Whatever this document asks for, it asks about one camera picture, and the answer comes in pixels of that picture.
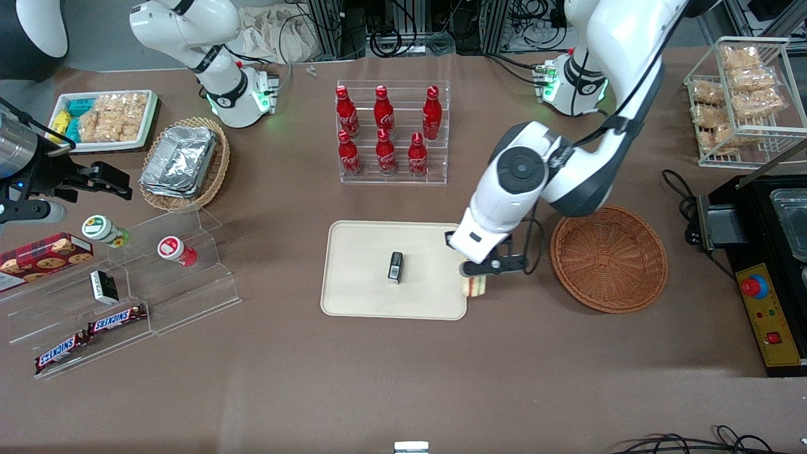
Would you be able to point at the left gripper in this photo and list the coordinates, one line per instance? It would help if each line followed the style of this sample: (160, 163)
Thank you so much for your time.
(447, 236)

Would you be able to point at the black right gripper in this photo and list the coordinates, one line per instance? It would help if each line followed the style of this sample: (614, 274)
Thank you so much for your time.
(47, 171)

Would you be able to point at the triangular sandwich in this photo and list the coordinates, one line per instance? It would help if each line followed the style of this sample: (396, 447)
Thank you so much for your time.
(476, 287)

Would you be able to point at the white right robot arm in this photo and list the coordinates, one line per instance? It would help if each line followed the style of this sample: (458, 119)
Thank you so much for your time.
(189, 31)

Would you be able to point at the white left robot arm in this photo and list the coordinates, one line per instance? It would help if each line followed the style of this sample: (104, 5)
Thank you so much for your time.
(624, 50)

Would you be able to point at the white rectangular snack tray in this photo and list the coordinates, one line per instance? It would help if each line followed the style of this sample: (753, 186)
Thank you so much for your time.
(104, 147)

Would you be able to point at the light woven wicker basket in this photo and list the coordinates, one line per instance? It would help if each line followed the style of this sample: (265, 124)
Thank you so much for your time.
(217, 170)

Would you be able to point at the beige plastic tray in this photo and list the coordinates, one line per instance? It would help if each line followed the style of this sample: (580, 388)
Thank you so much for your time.
(359, 271)

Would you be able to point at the brown wicker basket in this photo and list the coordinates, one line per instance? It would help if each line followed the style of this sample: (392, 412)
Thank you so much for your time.
(608, 258)

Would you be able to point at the green capped small bottle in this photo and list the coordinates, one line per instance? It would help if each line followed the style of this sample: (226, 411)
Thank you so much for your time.
(101, 229)

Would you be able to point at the aluminium foil container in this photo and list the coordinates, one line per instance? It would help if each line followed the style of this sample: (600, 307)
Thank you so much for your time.
(179, 157)
(167, 192)

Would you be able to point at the clear bag of rice crackers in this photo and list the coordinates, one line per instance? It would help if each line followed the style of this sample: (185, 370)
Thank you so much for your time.
(104, 129)
(126, 106)

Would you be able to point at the blue snack packet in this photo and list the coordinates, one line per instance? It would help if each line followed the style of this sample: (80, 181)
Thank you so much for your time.
(81, 107)
(73, 130)

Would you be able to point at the yellow snack packet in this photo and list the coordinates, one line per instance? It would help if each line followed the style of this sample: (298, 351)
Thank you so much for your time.
(60, 122)

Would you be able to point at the small black box with label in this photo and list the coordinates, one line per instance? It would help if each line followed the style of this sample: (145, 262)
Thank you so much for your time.
(395, 268)

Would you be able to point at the red capped small bottle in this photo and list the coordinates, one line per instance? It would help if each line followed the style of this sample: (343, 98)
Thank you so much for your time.
(173, 249)

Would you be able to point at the clear acrylic bottle rack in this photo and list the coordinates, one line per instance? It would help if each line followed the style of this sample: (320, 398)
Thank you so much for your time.
(403, 180)

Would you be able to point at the red cola bottle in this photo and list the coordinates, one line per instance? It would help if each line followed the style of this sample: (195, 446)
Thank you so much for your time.
(417, 157)
(386, 154)
(432, 113)
(383, 112)
(347, 113)
(348, 156)

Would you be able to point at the red cookie box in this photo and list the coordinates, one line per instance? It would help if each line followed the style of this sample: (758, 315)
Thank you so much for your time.
(44, 258)

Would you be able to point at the small black and white box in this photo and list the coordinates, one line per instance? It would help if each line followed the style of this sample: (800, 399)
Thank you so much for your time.
(104, 287)

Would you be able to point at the clear acrylic step shelf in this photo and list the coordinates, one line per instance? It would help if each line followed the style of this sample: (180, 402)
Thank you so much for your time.
(183, 296)

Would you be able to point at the snickers chocolate bar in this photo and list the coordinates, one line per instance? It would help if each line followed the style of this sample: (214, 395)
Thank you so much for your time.
(61, 352)
(116, 320)

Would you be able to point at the beige cloth bag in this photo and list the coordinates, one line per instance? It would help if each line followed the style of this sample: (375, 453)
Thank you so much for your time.
(271, 34)

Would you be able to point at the small white device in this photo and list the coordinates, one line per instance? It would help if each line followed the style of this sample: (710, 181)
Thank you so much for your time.
(411, 448)

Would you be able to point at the black appliance with metal pan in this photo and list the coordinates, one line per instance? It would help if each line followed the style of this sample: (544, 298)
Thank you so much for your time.
(750, 227)

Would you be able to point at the red emergency stop button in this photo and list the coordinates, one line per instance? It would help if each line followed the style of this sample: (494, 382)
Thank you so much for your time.
(754, 287)

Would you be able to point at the yellow control panel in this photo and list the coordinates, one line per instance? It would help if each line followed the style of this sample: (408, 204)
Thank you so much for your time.
(778, 340)

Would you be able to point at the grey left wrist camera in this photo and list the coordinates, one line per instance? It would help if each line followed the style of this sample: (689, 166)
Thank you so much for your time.
(495, 265)

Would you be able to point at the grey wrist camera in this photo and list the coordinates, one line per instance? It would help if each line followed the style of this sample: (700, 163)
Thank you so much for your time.
(34, 212)
(495, 265)

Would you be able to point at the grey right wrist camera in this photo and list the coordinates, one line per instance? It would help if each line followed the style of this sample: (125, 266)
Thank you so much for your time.
(34, 212)

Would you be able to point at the aluminium profile frame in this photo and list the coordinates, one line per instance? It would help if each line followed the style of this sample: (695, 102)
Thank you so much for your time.
(498, 22)
(331, 25)

